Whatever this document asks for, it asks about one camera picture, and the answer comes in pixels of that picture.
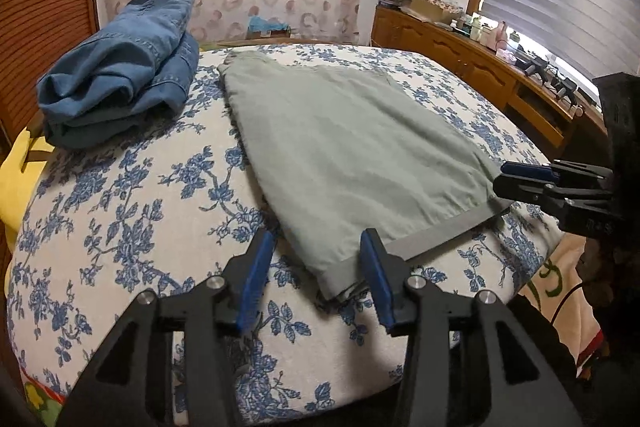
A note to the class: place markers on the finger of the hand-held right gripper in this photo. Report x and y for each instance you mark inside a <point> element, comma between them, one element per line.
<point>520,189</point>
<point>525,169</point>

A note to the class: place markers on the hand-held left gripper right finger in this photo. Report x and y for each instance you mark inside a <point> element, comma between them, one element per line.
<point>377,279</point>

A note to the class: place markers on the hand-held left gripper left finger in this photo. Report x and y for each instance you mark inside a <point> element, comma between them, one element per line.
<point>255,277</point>

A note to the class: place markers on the grey-green pants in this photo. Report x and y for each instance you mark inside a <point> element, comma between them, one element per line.
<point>350,147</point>

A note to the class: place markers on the black device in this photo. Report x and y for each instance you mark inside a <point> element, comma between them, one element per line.
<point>535,68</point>
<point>565,89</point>

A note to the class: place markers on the colourful floral blanket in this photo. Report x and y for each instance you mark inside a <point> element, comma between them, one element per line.
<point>545,277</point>

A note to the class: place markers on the pink bottle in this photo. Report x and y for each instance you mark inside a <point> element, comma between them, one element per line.
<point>500,37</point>

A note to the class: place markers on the blue floral white bedsheet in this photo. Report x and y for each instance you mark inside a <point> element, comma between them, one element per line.
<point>125,232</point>

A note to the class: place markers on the wooden side cabinet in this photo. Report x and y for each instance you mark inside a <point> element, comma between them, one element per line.
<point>450,52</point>

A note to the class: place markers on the white bottle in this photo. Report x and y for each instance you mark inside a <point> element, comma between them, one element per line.
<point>477,27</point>

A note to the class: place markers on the cardboard box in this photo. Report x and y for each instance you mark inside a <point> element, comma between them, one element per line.
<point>430,9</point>

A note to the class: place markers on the folded blue jeans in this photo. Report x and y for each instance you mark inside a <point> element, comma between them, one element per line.
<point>115,72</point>

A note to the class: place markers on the teal cloth bundle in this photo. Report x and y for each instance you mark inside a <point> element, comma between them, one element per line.
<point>267,24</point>

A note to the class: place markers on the yellow cloth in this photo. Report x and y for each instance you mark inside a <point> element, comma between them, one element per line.
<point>15,187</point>

